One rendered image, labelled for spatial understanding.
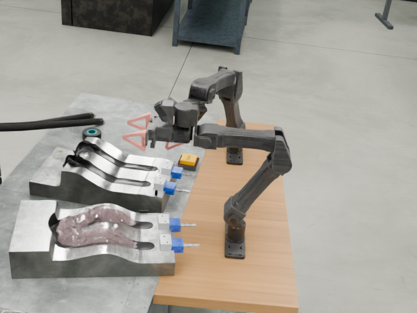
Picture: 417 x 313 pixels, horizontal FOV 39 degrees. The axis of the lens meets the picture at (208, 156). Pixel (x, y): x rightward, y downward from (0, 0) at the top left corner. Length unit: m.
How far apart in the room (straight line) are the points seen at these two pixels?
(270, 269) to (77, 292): 0.62
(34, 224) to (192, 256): 0.52
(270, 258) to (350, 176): 2.17
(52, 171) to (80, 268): 0.53
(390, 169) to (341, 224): 0.83
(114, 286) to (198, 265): 0.29
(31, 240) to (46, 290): 0.16
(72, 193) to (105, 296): 0.50
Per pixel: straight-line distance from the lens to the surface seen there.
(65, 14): 6.32
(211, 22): 6.34
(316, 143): 4.45
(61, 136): 2.64
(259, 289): 1.92
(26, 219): 1.98
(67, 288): 1.89
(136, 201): 2.13
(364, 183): 4.10
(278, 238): 2.13
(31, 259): 1.88
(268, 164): 1.88
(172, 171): 2.22
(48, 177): 2.26
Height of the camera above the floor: 2.11
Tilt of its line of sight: 31 degrees down
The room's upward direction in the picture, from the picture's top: 6 degrees clockwise
